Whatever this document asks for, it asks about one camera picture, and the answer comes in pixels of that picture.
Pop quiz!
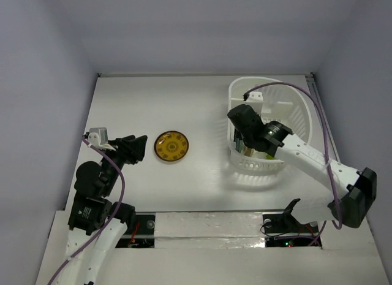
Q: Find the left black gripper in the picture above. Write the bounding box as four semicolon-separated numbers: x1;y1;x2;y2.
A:
102;133;147;194

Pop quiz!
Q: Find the teal blue plate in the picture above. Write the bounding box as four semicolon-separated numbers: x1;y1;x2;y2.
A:
233;129;244;153

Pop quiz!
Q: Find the amber yellow patterned plate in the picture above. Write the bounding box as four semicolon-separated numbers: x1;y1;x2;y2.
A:
154;131;189;163

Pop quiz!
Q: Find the beige patterned plate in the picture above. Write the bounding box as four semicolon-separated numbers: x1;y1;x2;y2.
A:
243;147;258;157

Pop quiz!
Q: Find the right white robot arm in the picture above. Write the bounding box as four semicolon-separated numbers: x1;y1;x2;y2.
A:
227;104;377;231

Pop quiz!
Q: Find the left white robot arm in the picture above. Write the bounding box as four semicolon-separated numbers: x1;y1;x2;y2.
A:
51;129;148;284

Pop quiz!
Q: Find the white plastic dish rack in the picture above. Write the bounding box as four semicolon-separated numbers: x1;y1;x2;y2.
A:
227;77;313;175

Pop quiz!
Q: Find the white foam strip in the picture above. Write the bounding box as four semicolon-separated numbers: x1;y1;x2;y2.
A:
154;212;265;249

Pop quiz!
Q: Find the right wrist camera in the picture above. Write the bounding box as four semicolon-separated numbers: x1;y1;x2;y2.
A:
244;92;264;114

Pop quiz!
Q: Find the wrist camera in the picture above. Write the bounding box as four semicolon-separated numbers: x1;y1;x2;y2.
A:
86;127;112;150
244;92;264;114

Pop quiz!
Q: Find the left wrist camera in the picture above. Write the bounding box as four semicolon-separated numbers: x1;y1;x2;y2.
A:
86;127;112;150

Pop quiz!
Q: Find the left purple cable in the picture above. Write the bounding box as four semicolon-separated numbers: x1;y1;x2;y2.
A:
47;135;126;285

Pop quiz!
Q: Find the right aluminium rail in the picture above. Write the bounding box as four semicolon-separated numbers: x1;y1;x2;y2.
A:
305;73;341;162

